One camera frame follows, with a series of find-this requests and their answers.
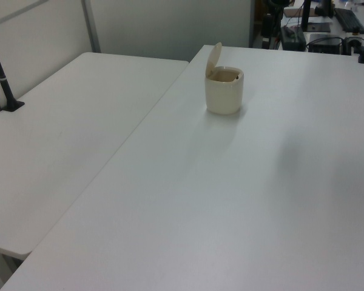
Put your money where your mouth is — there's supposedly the black monitor stand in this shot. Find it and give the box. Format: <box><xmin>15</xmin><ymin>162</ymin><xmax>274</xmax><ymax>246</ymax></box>
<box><xmin>301</xmin><ymin>0</ymin><xmax>312</xmax><ymax>32</ymax></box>

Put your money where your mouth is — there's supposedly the black and green device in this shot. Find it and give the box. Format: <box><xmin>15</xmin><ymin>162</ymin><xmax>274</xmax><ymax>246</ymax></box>
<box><xmin>280</xmin><ymin>25</ymin><xmax>307</xmax><ymax>52</ymax></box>

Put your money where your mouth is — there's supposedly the black flat pad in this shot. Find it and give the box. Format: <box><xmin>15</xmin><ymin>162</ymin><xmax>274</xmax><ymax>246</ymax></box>
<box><xmin>305</xmin><ymin>22</ymin><xmax>331</xmax><ymax>33</ymax></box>

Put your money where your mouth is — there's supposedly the black box device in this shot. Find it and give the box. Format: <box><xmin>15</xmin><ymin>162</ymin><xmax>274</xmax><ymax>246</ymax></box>
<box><xmin>306</xmin><ymin>33</ymin><xmax>344</xmax><ymax>55</ymax></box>

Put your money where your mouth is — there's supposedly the black keyboard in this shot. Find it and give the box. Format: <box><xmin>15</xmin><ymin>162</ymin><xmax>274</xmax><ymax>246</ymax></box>
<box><xmin>333</xmin><ymin>7</ymin><xmax>364</xmax><ymax>35</ymax></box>

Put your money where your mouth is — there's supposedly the grey metal partition post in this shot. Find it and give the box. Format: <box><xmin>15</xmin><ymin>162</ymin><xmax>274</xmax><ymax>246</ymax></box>
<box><xmin>81</xmin><ymin>0</ymin><xmax>101</xmax><ymax>54</ymax></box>

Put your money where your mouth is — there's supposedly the black camera stand pole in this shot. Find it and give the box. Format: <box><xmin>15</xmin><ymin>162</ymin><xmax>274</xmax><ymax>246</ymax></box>
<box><xmin>0</xmin><ymin>26</ymin><xmax>25</xmax><ymax>113</ymax></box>

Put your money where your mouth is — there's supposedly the cream flip-lid trash bin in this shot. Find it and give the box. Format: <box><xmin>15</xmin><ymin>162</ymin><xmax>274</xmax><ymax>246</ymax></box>
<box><xmin>204</xmin><ymin>42</ymin><xmax>244</xmax><ymax>115</ymax></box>

